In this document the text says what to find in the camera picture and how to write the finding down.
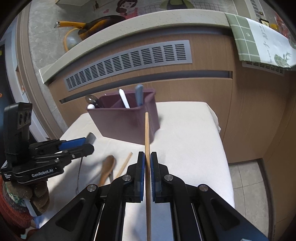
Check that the glass pan lid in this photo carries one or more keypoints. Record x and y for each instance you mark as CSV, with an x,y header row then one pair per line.
x,y
71,39

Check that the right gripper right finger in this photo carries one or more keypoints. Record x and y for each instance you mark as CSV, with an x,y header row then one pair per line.
x,y
172,190

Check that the small white handle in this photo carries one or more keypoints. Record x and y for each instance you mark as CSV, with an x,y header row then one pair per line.
x,y
91,106

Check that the orange knitted left sleeve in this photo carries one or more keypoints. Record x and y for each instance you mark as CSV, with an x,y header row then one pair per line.
x,y
17,217

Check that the grey ventilation grille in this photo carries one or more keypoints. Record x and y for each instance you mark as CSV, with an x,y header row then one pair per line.
x,y
146,56

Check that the speckled countertop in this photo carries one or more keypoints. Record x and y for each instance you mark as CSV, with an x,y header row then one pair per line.
x,y
131,27

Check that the black refrigerator door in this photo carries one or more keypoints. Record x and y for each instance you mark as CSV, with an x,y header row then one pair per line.
x,y
5,90

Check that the steel ladle in caddy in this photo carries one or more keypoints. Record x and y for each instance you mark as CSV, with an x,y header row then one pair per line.
x,y
91,99

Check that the maroon plastic utensil caddy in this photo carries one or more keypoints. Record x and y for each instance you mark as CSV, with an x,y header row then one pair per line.
x,y
115,121

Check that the blue handled utensil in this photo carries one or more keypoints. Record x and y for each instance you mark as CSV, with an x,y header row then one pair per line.
x,y
139,94

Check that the brown gloved left hand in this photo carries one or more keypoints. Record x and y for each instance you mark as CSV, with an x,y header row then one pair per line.
x,y
24,198

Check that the yellow handled frying pan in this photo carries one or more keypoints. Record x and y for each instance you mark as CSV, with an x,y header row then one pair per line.
x,y
88,29

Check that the white handled utensil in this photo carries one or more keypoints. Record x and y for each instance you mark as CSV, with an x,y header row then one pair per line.
x,y
123,98

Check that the green checked towel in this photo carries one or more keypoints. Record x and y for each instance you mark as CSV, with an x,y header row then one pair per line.
x,y
258,43

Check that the wooden chopstick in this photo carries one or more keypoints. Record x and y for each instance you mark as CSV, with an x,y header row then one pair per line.
x,y
123,166
147,177

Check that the cartoon wall sticker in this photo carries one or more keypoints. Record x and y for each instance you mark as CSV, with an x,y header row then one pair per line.
x,y
130,9

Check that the wooden spoon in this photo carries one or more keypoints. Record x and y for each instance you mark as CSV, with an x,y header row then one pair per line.
x,y
107,170

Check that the wooden kitchen cabinet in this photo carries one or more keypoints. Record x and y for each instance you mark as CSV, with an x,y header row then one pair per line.
x,y
255,108

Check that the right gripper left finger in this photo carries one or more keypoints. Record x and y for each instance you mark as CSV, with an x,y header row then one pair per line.
x,y
127,193

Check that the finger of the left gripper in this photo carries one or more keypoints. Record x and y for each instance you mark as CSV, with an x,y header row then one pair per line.
x,y
78,150
72,144

